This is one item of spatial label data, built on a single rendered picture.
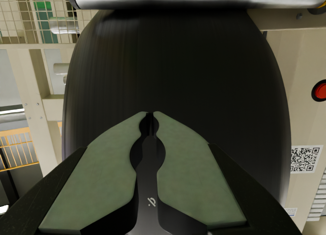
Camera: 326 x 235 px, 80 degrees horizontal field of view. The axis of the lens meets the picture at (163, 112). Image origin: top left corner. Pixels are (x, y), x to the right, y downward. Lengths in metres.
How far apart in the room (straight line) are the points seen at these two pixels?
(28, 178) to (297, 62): 11.34
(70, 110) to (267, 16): 0.42
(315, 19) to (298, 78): 0.12
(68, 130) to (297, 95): 0.41
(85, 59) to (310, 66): 0.39
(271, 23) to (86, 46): 0.36
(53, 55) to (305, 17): 9.14
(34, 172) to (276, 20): 11.13
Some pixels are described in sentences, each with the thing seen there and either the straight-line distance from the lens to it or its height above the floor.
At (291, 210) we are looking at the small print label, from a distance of 0.64.
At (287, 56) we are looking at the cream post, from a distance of 0.47.
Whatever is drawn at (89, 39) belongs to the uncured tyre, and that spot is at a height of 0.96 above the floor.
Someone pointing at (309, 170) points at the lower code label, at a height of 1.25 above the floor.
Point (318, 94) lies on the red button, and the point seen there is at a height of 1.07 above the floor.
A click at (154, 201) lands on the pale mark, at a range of 0.23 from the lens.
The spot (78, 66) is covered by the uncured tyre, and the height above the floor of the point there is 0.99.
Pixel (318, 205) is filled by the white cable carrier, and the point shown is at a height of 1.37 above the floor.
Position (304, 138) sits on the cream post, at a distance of 0.52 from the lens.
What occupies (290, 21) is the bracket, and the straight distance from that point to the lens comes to 0.44.
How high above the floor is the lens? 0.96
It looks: 22 degrees up
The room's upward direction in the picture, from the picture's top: 179 degrees clockwise
